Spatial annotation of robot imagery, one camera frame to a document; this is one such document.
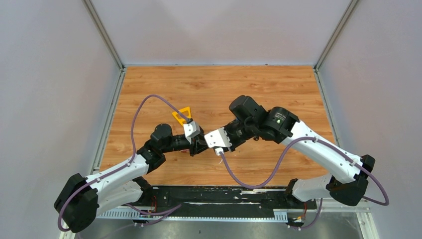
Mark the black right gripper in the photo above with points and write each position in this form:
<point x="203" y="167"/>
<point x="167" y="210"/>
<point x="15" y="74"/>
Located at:
<point x="234" y="144"/>

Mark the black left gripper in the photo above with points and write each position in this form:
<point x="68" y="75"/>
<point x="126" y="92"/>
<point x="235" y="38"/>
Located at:
<point x="198" y="145"/>

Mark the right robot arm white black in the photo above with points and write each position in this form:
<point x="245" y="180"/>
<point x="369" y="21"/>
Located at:
<point x="347" y="178"/>

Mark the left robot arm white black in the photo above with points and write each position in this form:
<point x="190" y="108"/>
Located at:
<point x="83" y="198"/>

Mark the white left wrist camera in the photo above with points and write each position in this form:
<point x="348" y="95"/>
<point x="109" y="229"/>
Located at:
<point x="191" y="130"/>

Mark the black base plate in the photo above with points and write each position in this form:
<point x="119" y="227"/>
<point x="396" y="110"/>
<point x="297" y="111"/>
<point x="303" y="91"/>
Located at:
<point x="220" y="201"/>

